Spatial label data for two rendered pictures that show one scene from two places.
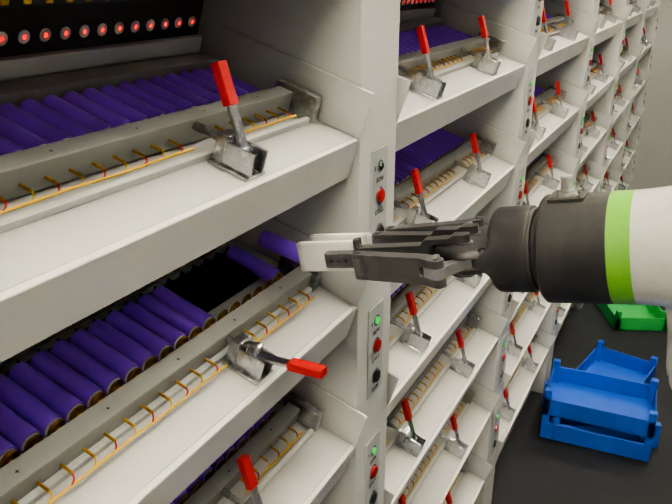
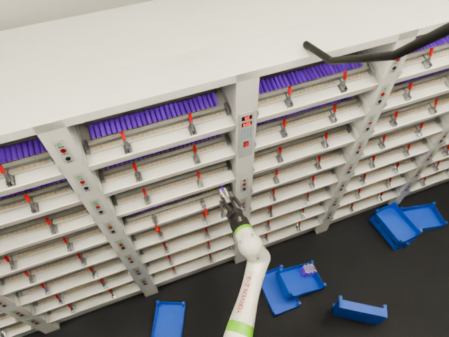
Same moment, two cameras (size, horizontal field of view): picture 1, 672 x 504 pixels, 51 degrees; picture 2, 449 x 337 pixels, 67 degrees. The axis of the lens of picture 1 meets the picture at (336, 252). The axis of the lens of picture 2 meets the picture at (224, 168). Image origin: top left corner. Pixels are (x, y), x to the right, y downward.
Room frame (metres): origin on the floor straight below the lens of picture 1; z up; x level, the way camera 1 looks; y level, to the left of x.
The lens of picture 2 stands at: (-0.06, -0.68, 2.53)
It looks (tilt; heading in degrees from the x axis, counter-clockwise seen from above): 53 degrees down; 44
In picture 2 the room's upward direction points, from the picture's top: 2 degrees counter-clockwise
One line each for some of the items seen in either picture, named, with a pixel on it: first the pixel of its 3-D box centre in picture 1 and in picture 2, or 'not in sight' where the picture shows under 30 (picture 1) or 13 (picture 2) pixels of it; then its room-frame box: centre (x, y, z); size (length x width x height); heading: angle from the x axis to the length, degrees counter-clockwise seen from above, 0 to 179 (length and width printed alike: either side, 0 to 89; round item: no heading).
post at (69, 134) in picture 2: not in sight; (116, 226); (0.18, 0.37, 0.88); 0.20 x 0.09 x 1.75; 62
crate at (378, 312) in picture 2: not in sight; (358, 310); (0.98, -0.88, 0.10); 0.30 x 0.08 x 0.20; 119
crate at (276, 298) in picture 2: not in sight; (278, 290); (0.75, -0.39, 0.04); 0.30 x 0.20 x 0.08; 62
